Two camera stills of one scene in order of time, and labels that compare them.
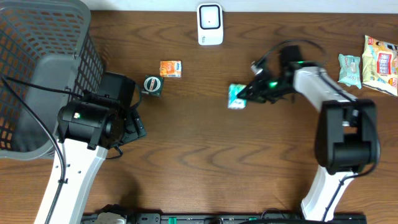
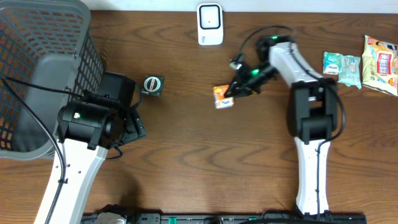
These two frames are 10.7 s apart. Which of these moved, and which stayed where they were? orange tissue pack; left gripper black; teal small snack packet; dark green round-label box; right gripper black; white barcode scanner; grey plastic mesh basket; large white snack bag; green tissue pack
Moved: right gripper black; green tissue pack; orange tissue pack
Stayed: left gripper black; grey plastic mesh basket; large white snack bag; dark green round-label box; teal small snack packet; white barcode scanner
